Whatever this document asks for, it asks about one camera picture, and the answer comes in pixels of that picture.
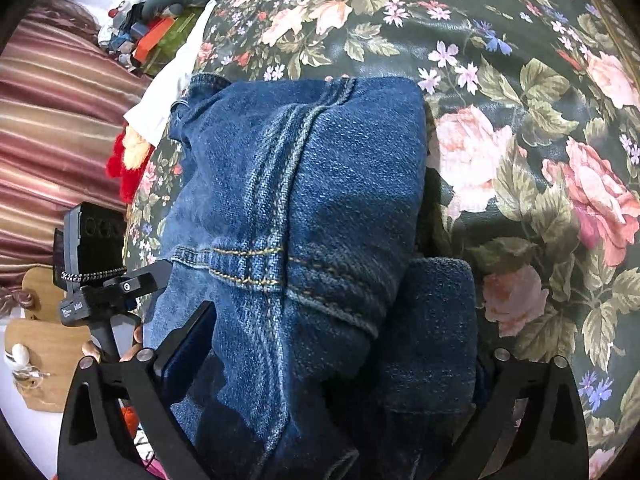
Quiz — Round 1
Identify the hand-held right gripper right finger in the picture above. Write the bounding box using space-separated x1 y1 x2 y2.
450 347 591 480

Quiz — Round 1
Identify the person's left hand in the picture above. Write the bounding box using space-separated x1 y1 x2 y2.
81 326 147 365

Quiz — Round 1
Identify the blue denim jacket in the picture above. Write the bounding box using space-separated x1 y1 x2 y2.
141 72 490 480

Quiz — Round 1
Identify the floral printed blanket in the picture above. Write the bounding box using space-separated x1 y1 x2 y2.
122 0 640 480

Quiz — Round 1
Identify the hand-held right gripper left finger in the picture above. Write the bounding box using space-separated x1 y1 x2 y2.
57 300 218 480

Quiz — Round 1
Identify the red plush toy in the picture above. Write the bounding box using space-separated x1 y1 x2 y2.
104 121 157 202

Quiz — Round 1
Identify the grey plush item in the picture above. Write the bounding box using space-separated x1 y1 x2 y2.
141 0 222 20

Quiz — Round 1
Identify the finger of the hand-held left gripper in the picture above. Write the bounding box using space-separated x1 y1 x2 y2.
122 259 174 302

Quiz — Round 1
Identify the wooden heart board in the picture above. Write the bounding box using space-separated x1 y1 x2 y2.
20 266 68 322
4 316 96 412

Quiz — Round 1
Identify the white cloth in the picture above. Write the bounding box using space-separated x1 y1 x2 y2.
123 0 221 147

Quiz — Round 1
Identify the green box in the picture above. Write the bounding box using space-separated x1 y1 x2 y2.
144 7 207 80

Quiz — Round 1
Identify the pile of small clutter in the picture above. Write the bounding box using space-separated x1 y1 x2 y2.
96 0 177 71

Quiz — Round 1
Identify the striped curtain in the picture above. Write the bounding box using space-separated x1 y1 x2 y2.
0 0 157 273

